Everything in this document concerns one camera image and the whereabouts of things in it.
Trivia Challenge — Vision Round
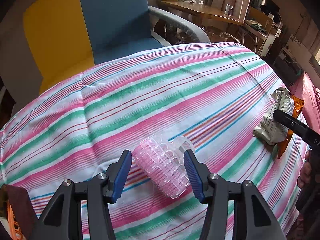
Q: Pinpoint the orange and white snack bag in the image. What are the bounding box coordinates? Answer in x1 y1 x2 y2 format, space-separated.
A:
253 88 304 159

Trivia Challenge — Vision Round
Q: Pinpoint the orange plastic rack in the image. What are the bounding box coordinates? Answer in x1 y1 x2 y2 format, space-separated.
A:
7 202 25 240

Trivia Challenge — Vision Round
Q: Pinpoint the right hand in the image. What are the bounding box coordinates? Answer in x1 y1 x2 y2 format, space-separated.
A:
297 150 312 189

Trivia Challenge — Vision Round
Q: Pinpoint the striped tablecloth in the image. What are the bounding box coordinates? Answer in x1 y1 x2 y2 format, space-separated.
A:
1 42 308 232

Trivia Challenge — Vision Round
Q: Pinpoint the gold and maroon storage box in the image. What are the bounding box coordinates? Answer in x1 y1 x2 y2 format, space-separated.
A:
1 184 37 239

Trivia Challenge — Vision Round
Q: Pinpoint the wooden chair with items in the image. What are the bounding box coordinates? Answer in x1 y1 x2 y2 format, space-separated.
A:
236 7 283 57

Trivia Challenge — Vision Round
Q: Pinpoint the small dark jar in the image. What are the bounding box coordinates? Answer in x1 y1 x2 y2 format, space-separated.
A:
225 4 233 16

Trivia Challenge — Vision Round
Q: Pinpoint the wooden side table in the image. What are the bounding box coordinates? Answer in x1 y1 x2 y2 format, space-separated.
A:
157 1 244 26

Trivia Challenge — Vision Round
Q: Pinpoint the colourful armchair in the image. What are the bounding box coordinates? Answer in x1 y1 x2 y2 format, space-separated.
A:
1 0 209 113

